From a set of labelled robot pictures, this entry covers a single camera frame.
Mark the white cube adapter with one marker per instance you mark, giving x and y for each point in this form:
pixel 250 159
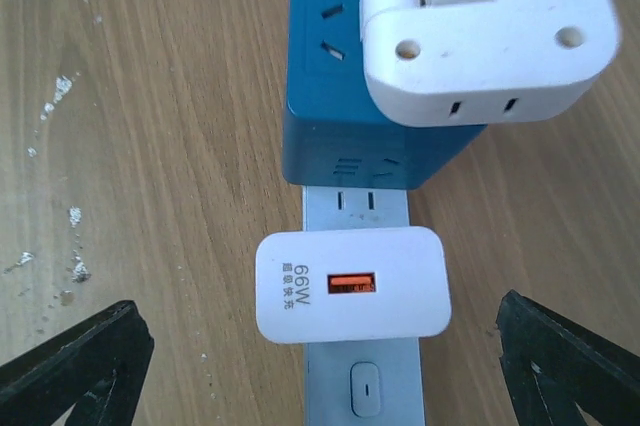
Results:
pixel 465 62

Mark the white plug on blue strip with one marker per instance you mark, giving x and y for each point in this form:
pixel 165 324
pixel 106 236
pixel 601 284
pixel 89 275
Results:
pixel 351 285

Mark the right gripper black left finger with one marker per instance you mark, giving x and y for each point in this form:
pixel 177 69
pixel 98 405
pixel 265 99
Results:
pixel 93 373

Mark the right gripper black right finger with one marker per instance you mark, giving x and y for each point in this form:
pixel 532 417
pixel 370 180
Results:
pixel 556 370

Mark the blue cube adapter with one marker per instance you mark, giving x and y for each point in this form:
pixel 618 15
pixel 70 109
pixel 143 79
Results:
pixel 333 134

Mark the light blue power strip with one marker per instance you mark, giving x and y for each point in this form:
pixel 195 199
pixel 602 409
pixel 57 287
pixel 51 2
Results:
pixel 361 382

